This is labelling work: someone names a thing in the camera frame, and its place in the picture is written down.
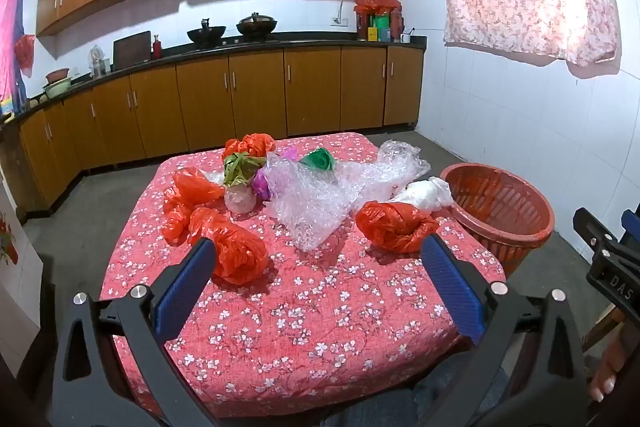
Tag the black wok with lid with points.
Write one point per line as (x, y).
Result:
(256, 27)

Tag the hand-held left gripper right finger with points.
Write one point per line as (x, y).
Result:
(452, 289)

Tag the glass jar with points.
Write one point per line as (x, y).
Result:
(97, 62)

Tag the gas stove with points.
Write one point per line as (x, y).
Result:
(235, 41)

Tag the red basin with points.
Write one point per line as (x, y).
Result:
(57, 75)

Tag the purple plastic bag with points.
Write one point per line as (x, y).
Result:
(261, 184)

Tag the red floral tablecloth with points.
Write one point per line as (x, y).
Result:
(325, 307)

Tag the person's right hand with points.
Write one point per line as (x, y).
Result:
(612, 372)

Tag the red bag covering jars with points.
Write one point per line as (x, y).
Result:
(375, 3)

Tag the wooden plank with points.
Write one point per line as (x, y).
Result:
(602, 329)

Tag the green box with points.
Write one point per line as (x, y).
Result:
(384, 28)

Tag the white mug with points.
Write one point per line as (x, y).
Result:
(405, 38)

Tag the wooden base cabinet run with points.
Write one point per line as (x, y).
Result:
(200, 102)

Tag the person's blue jeans leg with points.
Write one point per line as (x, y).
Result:
(400, 407)

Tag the shiny dark green plastic bag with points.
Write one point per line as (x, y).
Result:
(317, 159)

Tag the red plastic basket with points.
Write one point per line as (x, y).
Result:
(500, 212)

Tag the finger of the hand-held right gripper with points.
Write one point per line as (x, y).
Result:
(632, 224)
(595, 232)

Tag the clear plastic bag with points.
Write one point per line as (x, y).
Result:
(310, 202)
(240, 199)

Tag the red plastic jar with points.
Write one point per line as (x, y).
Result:
(397, 26)
(362, 26)

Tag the dark brown cutting board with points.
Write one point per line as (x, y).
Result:
(131, 52)

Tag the white wall outlet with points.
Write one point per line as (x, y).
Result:
(339, 22)

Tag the red bottle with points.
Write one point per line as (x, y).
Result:
(157, 49)

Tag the olive green plastic bag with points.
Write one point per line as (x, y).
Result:
(240, 167)

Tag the white plastic bag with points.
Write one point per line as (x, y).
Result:
(422, 194)

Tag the red hanging plastic bag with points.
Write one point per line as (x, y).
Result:
(25, 54)

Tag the black kitchen countertop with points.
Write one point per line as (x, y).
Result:
(300, 43)

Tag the pink wall hanging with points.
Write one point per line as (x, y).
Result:
(10, 32)

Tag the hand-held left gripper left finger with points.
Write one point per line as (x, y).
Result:
(184, 289)

